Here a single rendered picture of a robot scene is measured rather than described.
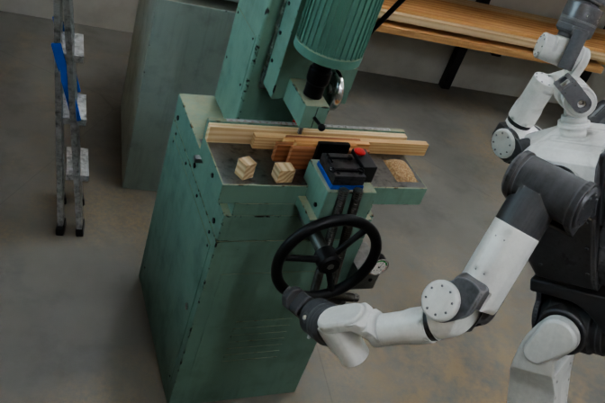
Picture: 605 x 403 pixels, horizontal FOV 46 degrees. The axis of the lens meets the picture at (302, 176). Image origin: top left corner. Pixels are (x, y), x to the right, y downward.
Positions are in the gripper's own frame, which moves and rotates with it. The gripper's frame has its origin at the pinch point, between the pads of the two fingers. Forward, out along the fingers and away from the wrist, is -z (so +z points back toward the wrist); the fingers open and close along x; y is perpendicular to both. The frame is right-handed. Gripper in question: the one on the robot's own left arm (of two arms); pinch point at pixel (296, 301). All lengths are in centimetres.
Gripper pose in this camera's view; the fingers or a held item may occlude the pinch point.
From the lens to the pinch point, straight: 172.8
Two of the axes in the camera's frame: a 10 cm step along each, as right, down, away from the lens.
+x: 6.6, 6.3, 4.1
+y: 6.2, -7.6, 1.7
